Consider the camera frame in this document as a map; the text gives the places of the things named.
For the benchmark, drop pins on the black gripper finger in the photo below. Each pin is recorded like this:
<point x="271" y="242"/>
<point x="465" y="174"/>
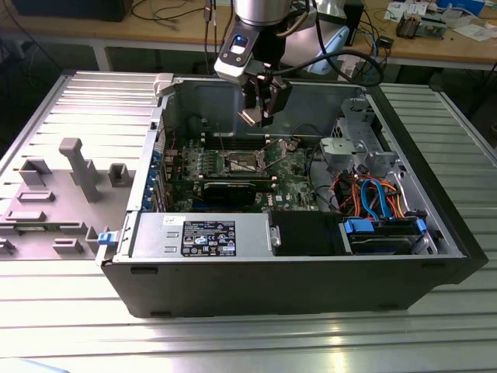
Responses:
<point x="251" y="95"/>
<point x="279" y="97"/>

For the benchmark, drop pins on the silver green CPU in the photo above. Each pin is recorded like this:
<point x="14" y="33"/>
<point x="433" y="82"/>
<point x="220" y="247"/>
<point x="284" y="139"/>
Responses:
<point x="248" y="117"/>

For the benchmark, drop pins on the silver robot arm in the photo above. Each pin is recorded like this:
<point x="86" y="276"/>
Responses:
<point x="260" y="11"/>

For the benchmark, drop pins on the black RAM slot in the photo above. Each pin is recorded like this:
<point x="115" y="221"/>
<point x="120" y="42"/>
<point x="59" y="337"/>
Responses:
<point x="258" y="139"/>
<point x="258" y="143"/>
<point x="258" y="135"/>
<point x="258" y="147"/>

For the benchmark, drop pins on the CPU socket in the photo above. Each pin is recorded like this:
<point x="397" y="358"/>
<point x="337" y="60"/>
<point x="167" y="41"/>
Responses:
<point x="240" y="163"/>

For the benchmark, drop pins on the copper CPU cooler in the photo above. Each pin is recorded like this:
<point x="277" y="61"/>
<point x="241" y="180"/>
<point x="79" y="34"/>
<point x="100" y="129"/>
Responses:
<point x="407" y="25"/>

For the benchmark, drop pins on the silver coin battery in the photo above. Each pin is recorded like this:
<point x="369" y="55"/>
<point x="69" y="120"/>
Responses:
<point x="293" y="146"/>

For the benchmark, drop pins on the silver drive cage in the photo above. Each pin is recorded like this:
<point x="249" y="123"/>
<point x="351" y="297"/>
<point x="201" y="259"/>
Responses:
<point x="355" y="110"/>

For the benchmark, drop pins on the green RAM stick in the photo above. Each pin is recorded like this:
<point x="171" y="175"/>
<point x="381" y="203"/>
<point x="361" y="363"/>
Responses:
<point x="237" y="178"/>
<point x="33" y="229"/>

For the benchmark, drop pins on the green motherboard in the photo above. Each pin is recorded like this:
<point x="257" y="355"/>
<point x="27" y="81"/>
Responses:
<point x="289" y="182"/>

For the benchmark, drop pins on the pale case release latch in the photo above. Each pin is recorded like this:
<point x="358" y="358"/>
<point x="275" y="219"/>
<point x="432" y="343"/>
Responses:
<point x="163" y="83"/>

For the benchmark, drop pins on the wooden desk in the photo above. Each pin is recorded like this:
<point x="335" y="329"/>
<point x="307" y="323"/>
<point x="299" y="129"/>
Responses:
<point x="174" y="33"/>

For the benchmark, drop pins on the black graphics card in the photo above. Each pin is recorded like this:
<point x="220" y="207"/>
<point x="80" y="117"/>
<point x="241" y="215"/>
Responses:
<point x="229" y="194"/>

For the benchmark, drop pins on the black power connector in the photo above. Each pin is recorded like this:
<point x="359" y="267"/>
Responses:
<point x="362" y="169"/>

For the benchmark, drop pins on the blue card retention clip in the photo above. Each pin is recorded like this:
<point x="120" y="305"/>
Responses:
<point x="157" y="157"/>
<point x="152" y="180"/>
<point x="148" y="201"/>

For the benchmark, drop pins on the small black box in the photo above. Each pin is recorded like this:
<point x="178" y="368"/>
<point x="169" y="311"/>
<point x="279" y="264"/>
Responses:
<point x="386" y="42"/>

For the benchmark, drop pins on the white paper sheet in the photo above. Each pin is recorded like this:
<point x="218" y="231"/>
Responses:
<point x="477" y="33"/>
<point x="396" y="9"/>

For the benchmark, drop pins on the black plastic shroud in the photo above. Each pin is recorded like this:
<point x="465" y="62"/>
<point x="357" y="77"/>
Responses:
<point x="303" y="233"/>

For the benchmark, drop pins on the silver power supply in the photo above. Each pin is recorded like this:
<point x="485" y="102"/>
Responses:
<point x="155" y="237"/>

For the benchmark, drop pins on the grey parts rack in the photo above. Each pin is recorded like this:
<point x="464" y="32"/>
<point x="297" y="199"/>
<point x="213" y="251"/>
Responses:
<point x="83" y="175"/>

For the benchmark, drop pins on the black open PC case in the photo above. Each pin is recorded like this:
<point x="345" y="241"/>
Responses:
<point x="272" y="287"/>

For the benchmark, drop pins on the blue box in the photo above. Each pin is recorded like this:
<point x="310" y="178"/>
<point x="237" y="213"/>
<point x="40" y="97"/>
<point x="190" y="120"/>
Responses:
<point x="462" y="4"/>

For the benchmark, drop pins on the large black box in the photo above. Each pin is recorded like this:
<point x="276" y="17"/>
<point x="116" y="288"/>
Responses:
<point x="70" y="9"/>

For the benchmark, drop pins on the blue case latch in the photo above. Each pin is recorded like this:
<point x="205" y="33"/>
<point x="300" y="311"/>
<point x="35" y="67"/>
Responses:
<point x="106" y="239"/>

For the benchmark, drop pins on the pale blue rounded object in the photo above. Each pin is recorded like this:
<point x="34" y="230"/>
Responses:
<point x="23" y="367"/>

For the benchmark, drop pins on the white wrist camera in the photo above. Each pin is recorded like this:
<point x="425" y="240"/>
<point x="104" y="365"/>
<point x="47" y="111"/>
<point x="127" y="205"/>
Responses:
<point x="229" y="68"/>

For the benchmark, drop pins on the silver metal bracket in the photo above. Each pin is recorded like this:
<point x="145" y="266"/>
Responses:
<point x="341" y="149"/>

